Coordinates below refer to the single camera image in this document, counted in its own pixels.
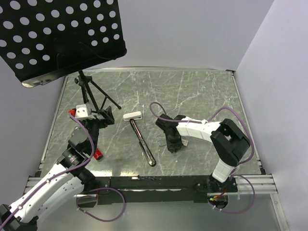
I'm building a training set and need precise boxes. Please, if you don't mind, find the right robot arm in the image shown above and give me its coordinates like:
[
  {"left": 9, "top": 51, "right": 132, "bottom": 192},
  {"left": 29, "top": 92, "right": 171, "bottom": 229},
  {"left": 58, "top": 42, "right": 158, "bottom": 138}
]
[{"left": 155, "top": 114, "right": 250, "bottom": 192}]

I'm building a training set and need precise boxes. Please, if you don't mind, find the black tripod stand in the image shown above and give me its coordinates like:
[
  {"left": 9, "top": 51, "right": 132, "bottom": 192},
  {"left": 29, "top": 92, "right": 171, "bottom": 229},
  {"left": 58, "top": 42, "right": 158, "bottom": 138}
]
[{"left": 74, "top": 70, "right": 122, "bottom": 115}]

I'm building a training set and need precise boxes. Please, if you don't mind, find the staple tray with staples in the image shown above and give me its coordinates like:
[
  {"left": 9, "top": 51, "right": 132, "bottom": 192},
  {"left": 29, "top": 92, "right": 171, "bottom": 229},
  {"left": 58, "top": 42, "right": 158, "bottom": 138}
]
[{"left": 157, "top": 140, "right": 167, "bottom": 147}]

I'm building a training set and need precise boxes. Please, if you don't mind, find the red cylindrical object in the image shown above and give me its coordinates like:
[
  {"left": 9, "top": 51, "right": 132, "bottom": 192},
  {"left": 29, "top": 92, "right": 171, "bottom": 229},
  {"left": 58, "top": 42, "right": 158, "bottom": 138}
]
[{"left": 93, "top": 148, "right": 103, "bottom": 161}]

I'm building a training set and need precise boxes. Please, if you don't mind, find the aluminium extrusion rail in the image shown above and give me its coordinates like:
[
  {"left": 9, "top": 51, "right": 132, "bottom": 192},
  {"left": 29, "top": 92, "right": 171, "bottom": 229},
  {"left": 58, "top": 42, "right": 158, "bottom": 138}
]
[{"left": 23, "top": 174, "right": 279, "bottom": 198}]

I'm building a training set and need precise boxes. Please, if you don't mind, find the black perforated music stand desk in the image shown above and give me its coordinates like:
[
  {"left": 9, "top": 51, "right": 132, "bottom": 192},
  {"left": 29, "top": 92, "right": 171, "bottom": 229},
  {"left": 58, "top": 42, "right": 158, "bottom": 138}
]
[{"left": 0, "top": 0, "right": 127, "bottom": 88}]

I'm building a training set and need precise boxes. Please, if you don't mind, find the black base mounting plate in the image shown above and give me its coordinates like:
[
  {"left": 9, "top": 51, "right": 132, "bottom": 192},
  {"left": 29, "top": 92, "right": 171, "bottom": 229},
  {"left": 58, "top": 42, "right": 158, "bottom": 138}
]
[{"left": 66, "top": 175, "right": 238, "bottom": 209}]

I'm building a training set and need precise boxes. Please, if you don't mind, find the black stapler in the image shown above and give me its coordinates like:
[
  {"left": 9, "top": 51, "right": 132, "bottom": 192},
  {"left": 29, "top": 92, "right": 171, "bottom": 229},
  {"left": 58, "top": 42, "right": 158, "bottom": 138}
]
[{"left": 129, "top": 119, "right": 156, "bottom": 167}]

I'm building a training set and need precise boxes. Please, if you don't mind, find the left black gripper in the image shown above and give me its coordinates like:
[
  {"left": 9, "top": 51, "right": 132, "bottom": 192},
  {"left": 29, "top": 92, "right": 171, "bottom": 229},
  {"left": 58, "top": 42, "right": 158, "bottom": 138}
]
[{"left": 80, "top": 106, "right": 114, "bottom": 153}]

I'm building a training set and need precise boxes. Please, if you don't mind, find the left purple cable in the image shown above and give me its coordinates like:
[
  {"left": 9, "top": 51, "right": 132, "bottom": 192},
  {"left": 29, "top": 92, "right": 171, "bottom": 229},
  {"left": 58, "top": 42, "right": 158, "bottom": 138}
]
[{"left": 0, "top": 113, "right": 126, "bottom": 223}]

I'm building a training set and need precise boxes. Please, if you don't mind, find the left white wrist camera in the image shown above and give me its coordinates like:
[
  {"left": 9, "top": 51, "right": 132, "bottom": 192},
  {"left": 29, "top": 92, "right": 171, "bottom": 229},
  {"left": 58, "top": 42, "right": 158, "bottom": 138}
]
[{"left": 68, "top": 103, "right": 95, "bottom": 121}]

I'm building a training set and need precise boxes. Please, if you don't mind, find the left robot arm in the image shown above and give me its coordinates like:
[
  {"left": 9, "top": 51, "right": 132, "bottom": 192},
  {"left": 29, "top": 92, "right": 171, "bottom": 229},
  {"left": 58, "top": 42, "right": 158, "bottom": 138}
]
[{"left": 0, "top": 104, "right": 114, "bottom": 231}]

